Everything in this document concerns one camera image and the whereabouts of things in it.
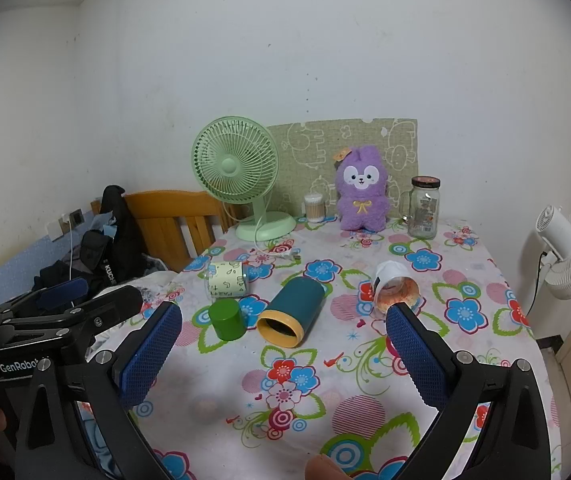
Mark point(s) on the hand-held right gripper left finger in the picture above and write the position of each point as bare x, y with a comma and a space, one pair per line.
149, 355

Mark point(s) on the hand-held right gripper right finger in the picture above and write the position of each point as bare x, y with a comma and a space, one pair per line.
416, 360

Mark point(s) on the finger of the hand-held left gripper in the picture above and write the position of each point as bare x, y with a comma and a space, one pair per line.
115, 304
65, 291

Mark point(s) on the teal cup with yellow rim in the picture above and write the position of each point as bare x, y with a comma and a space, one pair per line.
293, 310

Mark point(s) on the small green cup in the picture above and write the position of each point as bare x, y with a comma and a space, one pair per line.
226, 319

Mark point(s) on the pale green printed cup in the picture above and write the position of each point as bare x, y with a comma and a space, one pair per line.
229, 280

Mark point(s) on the person's right hand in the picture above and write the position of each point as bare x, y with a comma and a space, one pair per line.
326, 469

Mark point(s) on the black bag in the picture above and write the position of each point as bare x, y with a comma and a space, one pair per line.
115, 255

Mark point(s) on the wooden chair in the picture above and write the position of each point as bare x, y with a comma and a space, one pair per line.
175, 220

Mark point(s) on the floral tablecloth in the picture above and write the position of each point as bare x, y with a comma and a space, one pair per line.
315, 385

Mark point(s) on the glass jar with lid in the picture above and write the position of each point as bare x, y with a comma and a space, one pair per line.
423, 212

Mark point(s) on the purple plush toy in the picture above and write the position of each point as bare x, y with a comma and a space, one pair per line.
363, 195

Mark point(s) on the cotton swab container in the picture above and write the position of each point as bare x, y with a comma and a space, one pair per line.
314, 209

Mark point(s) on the green desk fan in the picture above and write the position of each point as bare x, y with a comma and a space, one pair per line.
235, 165

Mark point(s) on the white standing fan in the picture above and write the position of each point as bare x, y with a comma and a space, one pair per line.
568, 247

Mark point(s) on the green printed foam board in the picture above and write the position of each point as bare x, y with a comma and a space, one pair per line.
305, 145

